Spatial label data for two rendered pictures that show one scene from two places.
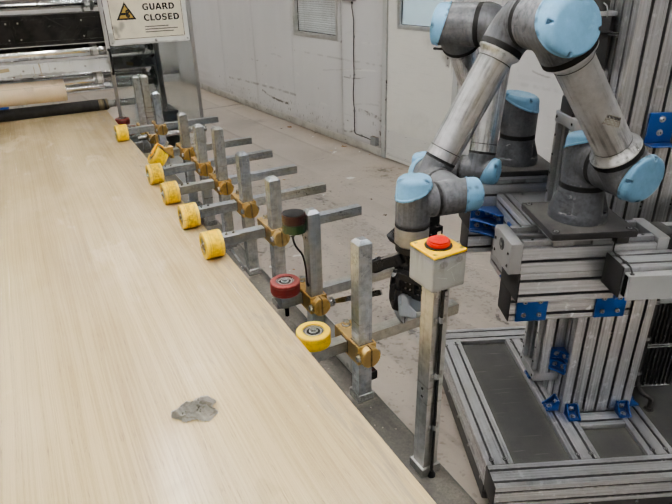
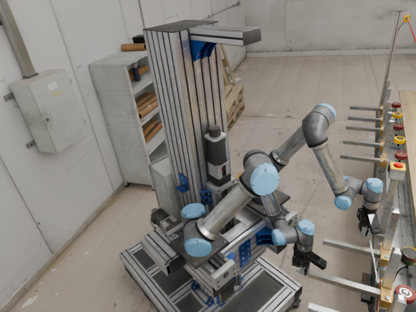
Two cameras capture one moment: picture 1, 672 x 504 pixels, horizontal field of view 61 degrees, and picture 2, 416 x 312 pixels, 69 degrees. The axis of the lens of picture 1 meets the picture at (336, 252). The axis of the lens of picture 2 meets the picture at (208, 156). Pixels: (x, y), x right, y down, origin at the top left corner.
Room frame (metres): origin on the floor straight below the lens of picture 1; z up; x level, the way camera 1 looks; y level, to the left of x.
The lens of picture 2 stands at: (2.45, 0.37, 2.21)
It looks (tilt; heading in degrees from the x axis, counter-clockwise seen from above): 31 degrees down; 237
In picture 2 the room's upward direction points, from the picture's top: 7 degrees counter-clockwise
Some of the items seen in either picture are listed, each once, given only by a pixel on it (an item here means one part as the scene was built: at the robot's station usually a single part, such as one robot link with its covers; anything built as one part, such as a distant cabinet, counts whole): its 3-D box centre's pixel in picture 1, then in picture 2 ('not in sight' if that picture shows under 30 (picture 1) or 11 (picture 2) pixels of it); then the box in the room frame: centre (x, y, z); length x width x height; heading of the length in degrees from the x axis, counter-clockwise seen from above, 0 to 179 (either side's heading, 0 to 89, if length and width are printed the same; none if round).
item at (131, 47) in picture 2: not in sight; (134, 47); (1.01, -3.04, 1.59); 0.30 x 0.08 x 0.08; 123
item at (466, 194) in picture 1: (452, 193); (351, 186); (1.18, -0.26, 1.20); 0.11 x 0.11 x 0.08; 16
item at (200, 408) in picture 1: (194, 405); not in sight; (0.85, 0.27, 0.91); 0.09 x 0.07 x 0.02; 96
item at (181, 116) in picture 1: (189, 166); not in sight; (2.44, 0.64, 0.88); 0.03 x 0.03 x 0.48; 28
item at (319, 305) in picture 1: (310, 296); (386, 292); (1.35, 0.07, 0.85); 0.13 x 0.06 x 0.05; 28
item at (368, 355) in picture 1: (356, 343); (385, 253); (1.13, -0.04, 0.84); 0.13 x 0.06 x 0.05; 28
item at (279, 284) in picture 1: (286, 297); (403, 299); (1.34, 0.14, 0.85); 0.08 x 0.08 x 0.11
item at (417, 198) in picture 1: (414, 201); (372, 189); (1.14, -0.17, 1.20); 0.09 x 0.08 x 0.11; 106
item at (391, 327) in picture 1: (385, 330); (365, 251); (1.19, -0.12, 0.84); 0.43 x 0.03 x 0.04; 118
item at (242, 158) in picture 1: (248, 221); not in sight; (1.78, 0.29, 0.89); 0.03 x 0.03 x 0.48; 28
